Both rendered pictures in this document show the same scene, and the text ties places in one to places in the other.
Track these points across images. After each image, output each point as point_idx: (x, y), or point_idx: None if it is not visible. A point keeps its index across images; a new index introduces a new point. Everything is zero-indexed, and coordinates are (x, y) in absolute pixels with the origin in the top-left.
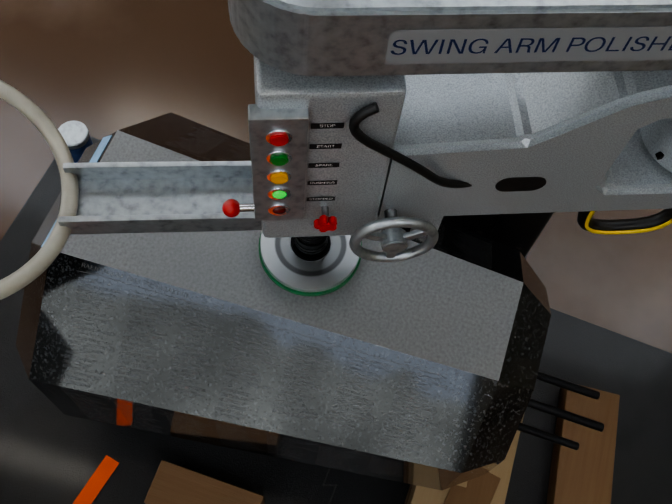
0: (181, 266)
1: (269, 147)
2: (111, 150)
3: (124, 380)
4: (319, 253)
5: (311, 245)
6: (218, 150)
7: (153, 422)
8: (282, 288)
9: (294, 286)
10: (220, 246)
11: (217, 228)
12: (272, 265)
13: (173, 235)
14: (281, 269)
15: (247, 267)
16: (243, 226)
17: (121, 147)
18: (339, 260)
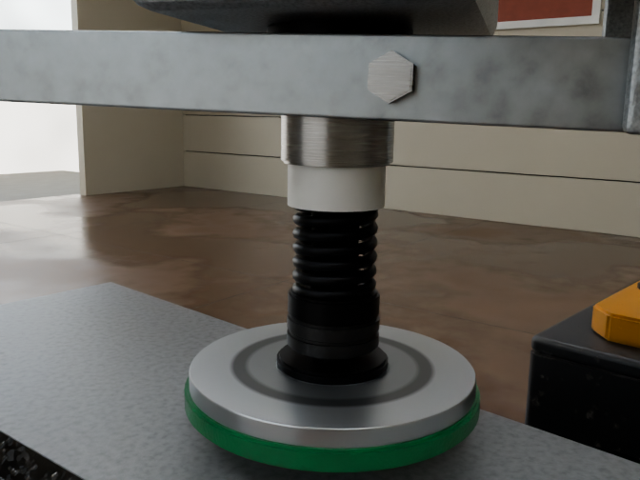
0: (21, 392)
1: None
2: (79, 290)
3: None
4: (344, 370)
5: (318, 303)
6: None
7: None
8: (202, 433)
9: (230, 409)
10: (132, 386)
11: (62, 86)
12: (205, 371)
13: (60, 360)
14: (222, 380)
15: (159, 420)
16: (122, 79)
17: (97, 290)
18: (397, 395)
